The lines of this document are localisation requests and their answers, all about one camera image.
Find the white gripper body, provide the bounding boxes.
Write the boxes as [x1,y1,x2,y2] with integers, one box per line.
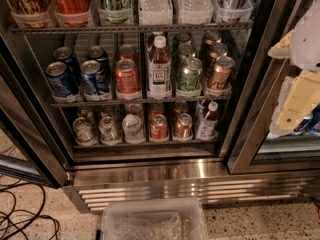
[289,0,320,71]

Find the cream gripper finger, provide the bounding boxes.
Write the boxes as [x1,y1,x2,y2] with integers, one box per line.
[269,70,320,136]
[268,30,294,59]

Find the green can front middle shelf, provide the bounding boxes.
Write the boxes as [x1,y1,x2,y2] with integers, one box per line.
[177,57,202,97]

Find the green can shelf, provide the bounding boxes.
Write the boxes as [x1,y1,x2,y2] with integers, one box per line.
[177,57,202,97]
[98,0,132,26]

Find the tea bottle bottom shelf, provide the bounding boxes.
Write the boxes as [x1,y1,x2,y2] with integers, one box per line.
[196,100,218,140]

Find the tea bottle white cap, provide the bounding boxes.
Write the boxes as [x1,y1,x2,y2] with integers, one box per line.
[148,35,172,99]

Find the stainless steel fridge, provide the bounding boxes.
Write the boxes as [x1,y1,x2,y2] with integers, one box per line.
[0,0,320,213]

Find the orange can back middle shelf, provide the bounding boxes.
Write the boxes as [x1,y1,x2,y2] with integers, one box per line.
[118,44,138,62]

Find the orange can shelf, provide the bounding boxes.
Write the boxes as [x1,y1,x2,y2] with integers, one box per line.
[115,59,142,100]
[118,44,138,62]

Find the orange can front middle shelf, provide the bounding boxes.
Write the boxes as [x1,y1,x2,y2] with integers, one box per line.
[115,59,142,100]

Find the clear bottle bottom shelf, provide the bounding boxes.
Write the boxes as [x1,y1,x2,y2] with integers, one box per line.
[122,114,145,144]

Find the green can top shelf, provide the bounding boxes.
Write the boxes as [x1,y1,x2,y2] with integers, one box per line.
[98,0,132,26]

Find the red cola can top shelf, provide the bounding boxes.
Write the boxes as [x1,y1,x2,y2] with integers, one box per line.
[56,0,91,27]

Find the yellow can top shelf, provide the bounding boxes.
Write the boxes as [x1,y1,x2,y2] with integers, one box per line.
[8,0,54,28]

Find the open fridge glass door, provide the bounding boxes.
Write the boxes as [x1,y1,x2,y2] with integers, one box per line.
[0,39,68,188]

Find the blue cans right compartment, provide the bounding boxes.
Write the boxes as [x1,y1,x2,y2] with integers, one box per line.
[293,109,320,137]

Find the copper can middle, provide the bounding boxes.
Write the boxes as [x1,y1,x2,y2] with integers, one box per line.
[203,42,229,75]

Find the copper can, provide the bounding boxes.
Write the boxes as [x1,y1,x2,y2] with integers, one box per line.
[203,42,229,75]
[200,30,222,54]
[205,56,235,96]
[174,113,193,141]

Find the copper can back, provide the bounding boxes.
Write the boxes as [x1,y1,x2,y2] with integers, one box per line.
[200,30,222,54]

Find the green can middle row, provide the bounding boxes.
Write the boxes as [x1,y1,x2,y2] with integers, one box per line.
[177,44,196,66]

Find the copper can bottom front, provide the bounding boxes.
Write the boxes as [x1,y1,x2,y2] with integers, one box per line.
[174,113,193,141]

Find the red can bottom front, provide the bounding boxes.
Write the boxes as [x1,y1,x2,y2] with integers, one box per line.
[150,114,168,142]

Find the blue can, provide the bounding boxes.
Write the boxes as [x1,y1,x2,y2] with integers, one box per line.
[46,62,80,103]
[86,45,111,79]
[81,60,111,101]
[53,47,81,85]

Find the silver can bottom left front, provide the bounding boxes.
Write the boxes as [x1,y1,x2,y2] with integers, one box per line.
[73,117,98,146]

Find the clear plastic storage bin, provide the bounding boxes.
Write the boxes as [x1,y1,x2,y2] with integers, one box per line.
[100,198,209,240]

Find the blue can back left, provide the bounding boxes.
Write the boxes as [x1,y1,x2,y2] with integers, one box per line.
[53,47,81,85]

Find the blue can front left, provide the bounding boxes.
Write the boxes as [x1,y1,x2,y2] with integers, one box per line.
[46,62,80,103]

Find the black cables on floor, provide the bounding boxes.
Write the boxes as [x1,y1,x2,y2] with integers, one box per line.
[0,173,61,240]

